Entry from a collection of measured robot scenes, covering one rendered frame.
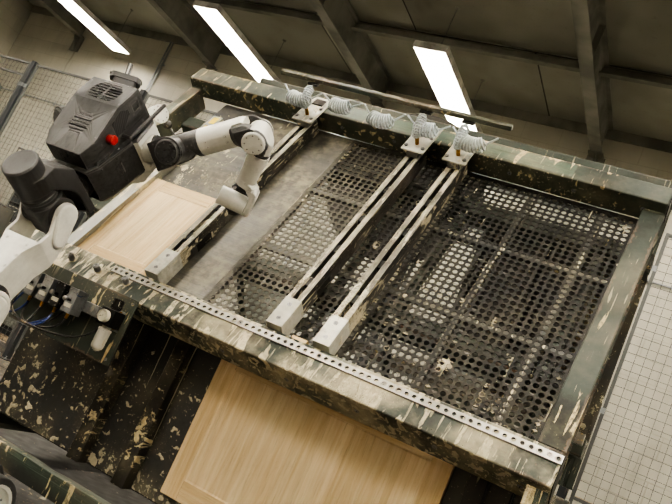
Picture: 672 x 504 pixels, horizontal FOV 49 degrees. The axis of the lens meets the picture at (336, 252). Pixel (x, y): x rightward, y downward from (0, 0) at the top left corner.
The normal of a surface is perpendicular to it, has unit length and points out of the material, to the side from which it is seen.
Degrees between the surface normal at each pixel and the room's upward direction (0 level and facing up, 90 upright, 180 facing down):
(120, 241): 60
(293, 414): 90
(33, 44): 90
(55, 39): 90
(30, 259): 111
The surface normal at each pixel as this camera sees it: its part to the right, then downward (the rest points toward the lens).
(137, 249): -0.07, -0.72
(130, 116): 0.86, 0.30
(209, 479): -0.33, -0.32
